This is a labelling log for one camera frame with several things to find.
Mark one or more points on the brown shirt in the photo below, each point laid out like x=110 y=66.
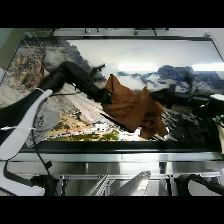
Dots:
x=133 y=108

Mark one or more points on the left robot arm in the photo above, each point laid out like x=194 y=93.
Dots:
x=20 y=113

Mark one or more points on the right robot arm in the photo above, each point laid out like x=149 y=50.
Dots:
x=186 y=96

